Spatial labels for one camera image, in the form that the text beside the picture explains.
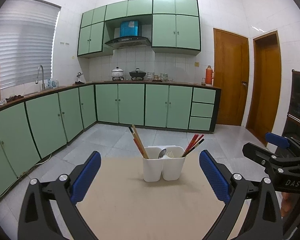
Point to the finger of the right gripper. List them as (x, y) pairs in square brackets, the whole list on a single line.
[(258, 154), (277, 140)]

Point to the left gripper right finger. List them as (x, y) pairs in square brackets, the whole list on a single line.
[(263, 219)]

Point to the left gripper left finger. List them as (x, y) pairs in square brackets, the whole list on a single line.
[(37, 220)]

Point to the red patterned bamboo chopstick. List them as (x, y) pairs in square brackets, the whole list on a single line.
[(192, 142), (199, 138), (140, 150)]

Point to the long black chopstick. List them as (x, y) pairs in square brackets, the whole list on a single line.
[(194, 147)]

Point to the green lower kitchen cabinets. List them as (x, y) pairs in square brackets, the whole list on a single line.
[(37, 126)]

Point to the green kitchen cabinets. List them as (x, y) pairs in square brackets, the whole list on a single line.
[(165, 26), (37, 126)]

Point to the green upper kitchen cabinets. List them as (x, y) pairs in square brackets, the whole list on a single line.
[(165, 26)]

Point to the right human hand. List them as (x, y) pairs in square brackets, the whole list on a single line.
[(287, 204)]

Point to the dark cabinet with glass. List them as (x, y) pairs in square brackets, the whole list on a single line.
[(292, 126)]

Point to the brown wooden door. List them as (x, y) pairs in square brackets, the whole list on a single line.
[(231, 67), (266, 85)]

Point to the white right utensil holder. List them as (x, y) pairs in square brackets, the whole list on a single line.
[(173, 163)]

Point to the white utensil holder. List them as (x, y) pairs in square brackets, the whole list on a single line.
[(173, 163), (152, 167)]

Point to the metal spoon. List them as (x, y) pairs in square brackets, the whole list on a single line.
[(162, 153)]

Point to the white left utensil holder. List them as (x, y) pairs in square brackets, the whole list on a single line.
[(152, 167)]

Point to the orange thermos flask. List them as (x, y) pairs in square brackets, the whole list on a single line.
[(209, 76)]

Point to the black wok with lid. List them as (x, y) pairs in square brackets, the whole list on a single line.
[(137, 75)]

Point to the white cooking pot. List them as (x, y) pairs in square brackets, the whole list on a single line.
[(117, 74)]

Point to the black range hood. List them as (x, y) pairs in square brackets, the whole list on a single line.
[(128, 41)]

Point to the blue box above hood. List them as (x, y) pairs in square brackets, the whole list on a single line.
[(130, 28)]

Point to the white window blinds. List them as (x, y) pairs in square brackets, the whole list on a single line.
[(27, 34)]

